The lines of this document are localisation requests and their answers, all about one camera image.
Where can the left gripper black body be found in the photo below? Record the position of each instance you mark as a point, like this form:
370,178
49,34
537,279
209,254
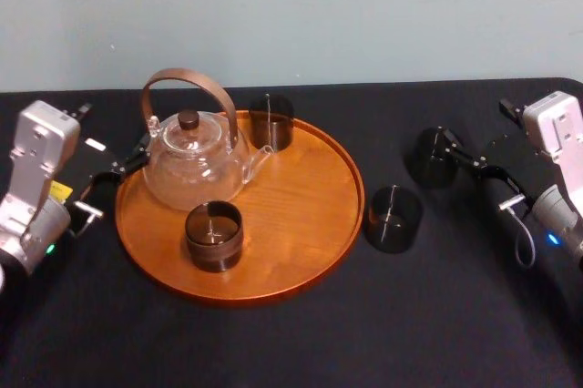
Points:
86,162

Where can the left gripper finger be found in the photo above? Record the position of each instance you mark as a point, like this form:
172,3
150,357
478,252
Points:
136,158
83,112

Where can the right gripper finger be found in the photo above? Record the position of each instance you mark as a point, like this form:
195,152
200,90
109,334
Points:
469,161
512,111

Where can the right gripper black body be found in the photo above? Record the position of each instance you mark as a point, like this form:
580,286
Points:
524,165

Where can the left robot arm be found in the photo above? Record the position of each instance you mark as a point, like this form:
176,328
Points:
36,146

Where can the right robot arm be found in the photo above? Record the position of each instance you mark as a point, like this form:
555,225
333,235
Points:
560,133

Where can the round brown wooden tray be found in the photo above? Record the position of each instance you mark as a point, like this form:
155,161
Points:
287,228

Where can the dark smoked glass cup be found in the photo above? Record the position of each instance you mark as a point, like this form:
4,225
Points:
214,257
278,133
392,242
426,169

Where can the glass teapot lid, dark knob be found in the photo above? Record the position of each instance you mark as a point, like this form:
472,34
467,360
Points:
187,121

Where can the black table cloth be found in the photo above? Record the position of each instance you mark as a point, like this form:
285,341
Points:
291,342

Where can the plain pale wall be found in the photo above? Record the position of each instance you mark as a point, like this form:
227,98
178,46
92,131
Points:
291,10

